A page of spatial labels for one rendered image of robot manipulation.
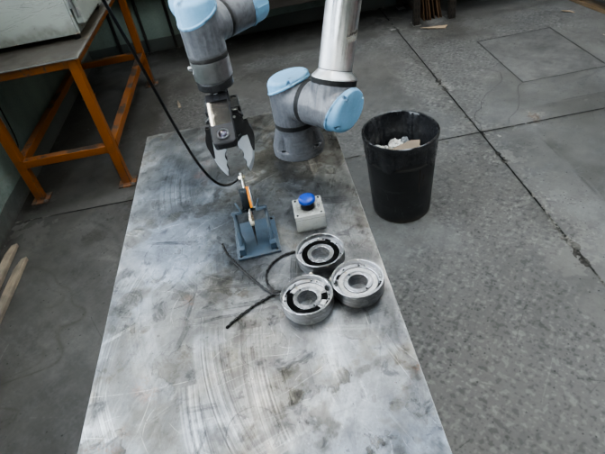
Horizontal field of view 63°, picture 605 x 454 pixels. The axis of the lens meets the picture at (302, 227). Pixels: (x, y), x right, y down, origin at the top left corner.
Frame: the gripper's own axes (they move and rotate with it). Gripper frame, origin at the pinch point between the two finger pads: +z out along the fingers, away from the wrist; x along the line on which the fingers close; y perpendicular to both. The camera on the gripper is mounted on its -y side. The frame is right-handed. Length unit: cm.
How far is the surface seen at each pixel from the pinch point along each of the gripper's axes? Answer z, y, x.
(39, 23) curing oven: 8, 190, 89
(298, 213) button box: 14.1, -1.9, -10.9
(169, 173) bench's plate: 18.4, 35.5, 21.8
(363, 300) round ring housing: 15.6, -30.7, -18.2
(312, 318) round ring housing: 16.0, -31.7, -8.0
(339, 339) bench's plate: 18.7, -35.8, -12.0
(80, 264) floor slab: 98, 103, 93
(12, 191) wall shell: 86, 168, 138
